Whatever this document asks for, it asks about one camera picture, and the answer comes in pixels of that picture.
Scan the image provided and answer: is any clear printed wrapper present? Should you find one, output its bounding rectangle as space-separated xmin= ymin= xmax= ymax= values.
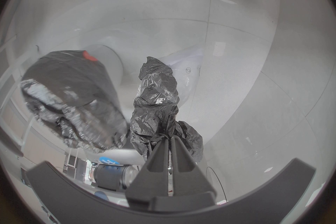
xmin=157 ymin=44 xmax=206 ymax=113

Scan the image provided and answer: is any small red object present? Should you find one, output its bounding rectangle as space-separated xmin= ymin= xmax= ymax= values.
xmin=82 ymin=50 xmax=98 ymax=61

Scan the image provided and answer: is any black cable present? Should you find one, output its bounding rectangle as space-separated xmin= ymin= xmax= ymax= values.
xmin=206 ymin=166 xmax=229 ymax=203

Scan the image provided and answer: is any black plastic bag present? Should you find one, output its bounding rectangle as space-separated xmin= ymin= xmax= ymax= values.
xmin=20 ymin=50 xmax=128 ymax=153

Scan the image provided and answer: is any white trash bin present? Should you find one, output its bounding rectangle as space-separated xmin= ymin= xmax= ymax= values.
xmin=85 ymin=44 xmax=124 ymax=88

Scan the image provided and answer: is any black plastic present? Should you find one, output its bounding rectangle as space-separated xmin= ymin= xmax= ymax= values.
xmin=130 ymin=56 xmax=204 ymax=163

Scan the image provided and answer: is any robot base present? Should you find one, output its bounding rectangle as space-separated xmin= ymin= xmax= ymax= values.
xmin=63 ymin=148 xmax=175 ymax=204

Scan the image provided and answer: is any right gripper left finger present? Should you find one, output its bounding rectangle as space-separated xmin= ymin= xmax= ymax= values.
xmin=125 ymin=136 xmax=171 ymax=212

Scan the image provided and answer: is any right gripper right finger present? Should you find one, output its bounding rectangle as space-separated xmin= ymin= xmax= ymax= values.
xmin=171 ymin=136 xmax=218 ymax=213

